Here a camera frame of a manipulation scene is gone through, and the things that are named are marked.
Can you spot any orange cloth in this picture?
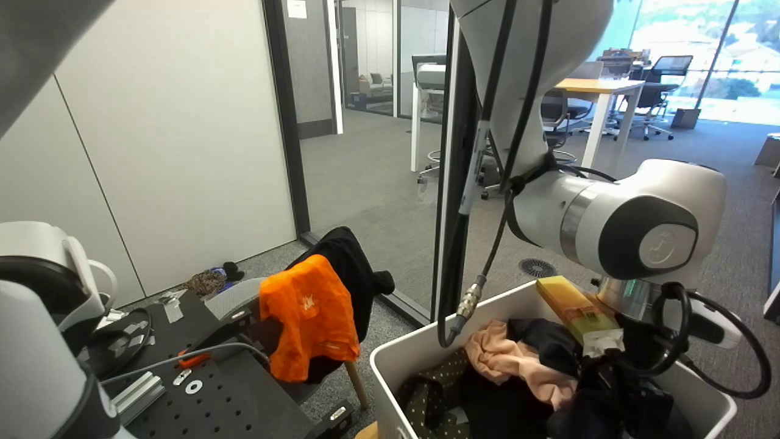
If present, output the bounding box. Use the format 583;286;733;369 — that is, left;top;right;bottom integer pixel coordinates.
255;254;364;385

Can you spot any black cable with connector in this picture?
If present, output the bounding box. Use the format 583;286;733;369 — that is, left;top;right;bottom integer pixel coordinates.
436;0;564;348

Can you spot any black office chair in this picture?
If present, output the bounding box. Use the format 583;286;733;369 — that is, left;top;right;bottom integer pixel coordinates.
632;52;694;141

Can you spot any black metal clamp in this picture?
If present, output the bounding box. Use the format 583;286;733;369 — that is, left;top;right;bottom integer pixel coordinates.
83;311;158;381

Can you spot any orange handled bar clamp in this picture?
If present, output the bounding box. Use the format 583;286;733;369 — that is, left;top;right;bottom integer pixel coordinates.
174;350;214;371

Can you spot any black garment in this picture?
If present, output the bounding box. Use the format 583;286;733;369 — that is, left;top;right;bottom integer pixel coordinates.
287;224;398;385

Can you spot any wooden stand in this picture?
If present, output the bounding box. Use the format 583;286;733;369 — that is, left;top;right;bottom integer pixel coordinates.
343;360;386;439

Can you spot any white tall desk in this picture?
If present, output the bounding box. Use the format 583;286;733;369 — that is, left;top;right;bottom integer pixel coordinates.
408;53;451;176

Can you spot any black glass wall frame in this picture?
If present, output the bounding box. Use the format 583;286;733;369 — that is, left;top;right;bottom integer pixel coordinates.
431;0;483;327

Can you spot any black door frame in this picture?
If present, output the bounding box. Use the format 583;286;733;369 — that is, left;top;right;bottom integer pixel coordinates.
260;0;313;238

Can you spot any brown fuzzy ball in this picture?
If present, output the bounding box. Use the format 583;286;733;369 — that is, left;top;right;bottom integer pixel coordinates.
188;265;230;298

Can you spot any wooden top office desk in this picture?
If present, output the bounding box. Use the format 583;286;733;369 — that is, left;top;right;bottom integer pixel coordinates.
550;76;645;170

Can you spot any dark patterned cloth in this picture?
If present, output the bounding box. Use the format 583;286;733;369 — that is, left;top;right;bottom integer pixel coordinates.
395;348;475;439

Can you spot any dark waste bin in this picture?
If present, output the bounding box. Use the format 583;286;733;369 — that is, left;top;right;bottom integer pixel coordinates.
668;105;703;132

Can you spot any short aluminium bar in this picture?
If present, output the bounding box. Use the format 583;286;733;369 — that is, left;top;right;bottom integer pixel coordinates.
110;369;169;420

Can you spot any pink cloth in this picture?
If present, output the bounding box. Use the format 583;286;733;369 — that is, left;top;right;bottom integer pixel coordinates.
464;316;581;411

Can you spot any black cloth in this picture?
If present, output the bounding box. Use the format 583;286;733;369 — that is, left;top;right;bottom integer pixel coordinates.
458;315;693;439

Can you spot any floor outlet cover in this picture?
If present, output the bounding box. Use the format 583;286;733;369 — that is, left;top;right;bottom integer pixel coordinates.
516;257;560;281

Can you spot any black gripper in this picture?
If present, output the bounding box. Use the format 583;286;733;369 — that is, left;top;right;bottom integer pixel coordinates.
599;316;679;393

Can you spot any white paper sheet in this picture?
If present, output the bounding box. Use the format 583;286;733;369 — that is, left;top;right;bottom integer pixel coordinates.
161;296;185;324

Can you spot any white plastic box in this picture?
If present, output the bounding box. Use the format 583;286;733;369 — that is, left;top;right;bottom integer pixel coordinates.
367;279;740;439

